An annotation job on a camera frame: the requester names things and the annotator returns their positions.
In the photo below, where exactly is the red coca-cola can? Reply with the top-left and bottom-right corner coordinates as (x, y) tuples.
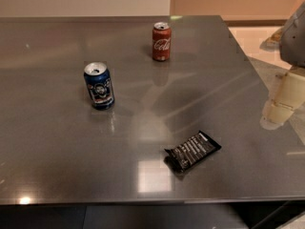
(152, 22), (172, 61)

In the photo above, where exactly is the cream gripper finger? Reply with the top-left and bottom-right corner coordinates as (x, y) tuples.
(260, 66), (305, 130)

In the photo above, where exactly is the blue pepsi can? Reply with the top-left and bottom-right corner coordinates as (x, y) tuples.
(84, 62), (114, 110)

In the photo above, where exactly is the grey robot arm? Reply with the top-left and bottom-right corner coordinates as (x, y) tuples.
(260, 2), (305, 130)

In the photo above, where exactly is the black snack bar wrapper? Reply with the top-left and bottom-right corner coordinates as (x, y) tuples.
(165, 130), (221, 174)

